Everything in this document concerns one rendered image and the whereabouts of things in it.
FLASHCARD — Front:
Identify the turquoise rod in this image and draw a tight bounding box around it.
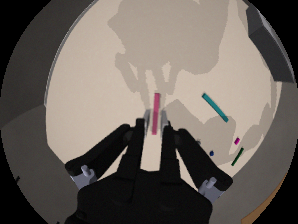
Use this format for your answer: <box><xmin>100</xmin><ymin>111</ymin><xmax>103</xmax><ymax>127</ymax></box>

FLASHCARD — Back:
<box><xmin>201</xmin><ymin>93</ymin><xmax>229</xmax><ymax>123</ymax></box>

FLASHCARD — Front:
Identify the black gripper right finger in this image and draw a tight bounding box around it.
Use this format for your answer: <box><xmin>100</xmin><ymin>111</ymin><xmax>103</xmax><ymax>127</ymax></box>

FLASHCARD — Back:
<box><xmin>158</xmin><ymin>110</ymin><xmax>233</xmax><ymax>211</ymax></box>

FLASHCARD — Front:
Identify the pink rod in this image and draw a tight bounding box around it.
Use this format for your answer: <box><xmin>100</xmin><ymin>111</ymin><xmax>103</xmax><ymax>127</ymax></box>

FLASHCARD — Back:
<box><xmin>152</xmin><ymin>93</ymin><xmax>160</xmax><ymax>135</ymax></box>

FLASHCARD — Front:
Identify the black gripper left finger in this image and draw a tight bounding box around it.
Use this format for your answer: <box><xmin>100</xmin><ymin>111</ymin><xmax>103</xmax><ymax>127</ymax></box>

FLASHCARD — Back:
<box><xmin>65</xmin><ymin>109</ymin><xmax>150</xmax><ymax>206</ymax></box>

